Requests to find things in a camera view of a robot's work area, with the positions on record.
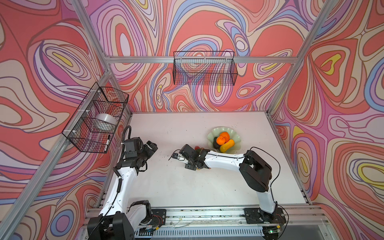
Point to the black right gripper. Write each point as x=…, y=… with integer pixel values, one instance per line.
x=187, y=166

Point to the dark fake avocado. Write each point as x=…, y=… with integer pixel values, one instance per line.
x=215, y=144

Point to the black marker pen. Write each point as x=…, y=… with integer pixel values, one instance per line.
x=108, y=140

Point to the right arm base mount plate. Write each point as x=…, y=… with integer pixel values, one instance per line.
x=257, y=216

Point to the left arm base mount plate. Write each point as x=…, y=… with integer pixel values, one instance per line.
x=157, y=219

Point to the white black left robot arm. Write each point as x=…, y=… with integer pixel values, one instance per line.
x=118, y=220

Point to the small orange tangerine with stem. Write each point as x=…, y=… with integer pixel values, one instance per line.
x=220, y=141

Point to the large fake orange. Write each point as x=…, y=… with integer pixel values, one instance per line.
x=225, y=136

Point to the green scalloped fruit bowl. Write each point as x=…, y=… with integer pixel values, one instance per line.
x=233, y=134

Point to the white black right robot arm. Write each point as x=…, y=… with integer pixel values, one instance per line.
x=256, y=172

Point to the black wire basket back wall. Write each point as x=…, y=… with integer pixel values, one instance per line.
x=204, y=68

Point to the yellow fake mango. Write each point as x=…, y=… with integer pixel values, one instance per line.
x=228, y=145

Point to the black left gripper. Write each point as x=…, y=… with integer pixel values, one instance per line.
x=148, y=151

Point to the black wire basket wall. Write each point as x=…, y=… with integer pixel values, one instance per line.
x=80, y=131
x=204, y=68

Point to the black wire basket left wall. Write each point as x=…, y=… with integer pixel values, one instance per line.
x=80, y=131

